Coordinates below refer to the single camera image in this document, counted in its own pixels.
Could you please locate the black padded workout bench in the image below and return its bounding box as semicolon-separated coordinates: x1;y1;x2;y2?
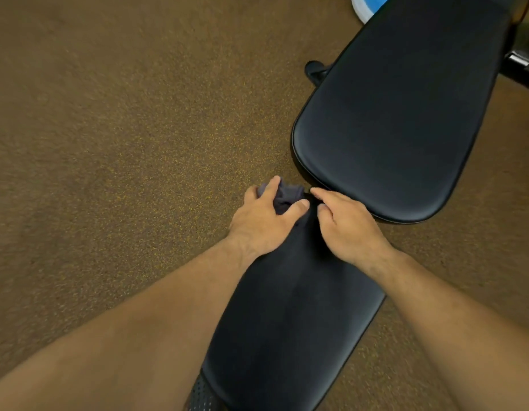
200;0;529;411

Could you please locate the person's right hand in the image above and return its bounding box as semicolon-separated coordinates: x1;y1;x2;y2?
310;187;396;279

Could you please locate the person's left hand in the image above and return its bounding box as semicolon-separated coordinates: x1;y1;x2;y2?
228;176;311;260

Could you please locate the person's right forearm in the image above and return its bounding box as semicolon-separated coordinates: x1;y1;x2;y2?
369;250;529;411

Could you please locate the blue balance trainer dome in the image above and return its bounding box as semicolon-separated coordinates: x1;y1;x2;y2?
350;0;394;24

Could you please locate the person's left forearm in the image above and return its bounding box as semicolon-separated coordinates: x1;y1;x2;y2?
0;237;257;411

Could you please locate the black storage shelf rack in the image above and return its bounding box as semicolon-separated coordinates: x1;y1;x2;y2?
500;0;529;92

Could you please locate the dark grey cleaning cloth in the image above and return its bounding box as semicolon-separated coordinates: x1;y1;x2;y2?
257;177;308;217

